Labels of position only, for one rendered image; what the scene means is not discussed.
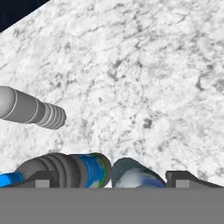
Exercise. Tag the bright blue bottle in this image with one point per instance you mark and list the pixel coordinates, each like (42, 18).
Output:
(8, 178)

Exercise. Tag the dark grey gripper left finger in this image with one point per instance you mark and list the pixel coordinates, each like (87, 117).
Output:
(43, 176)

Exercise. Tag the teal bottle with white label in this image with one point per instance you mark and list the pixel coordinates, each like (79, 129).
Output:
(131, 175)

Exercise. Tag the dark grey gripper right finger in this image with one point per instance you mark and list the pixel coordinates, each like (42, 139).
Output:
(178, 176)

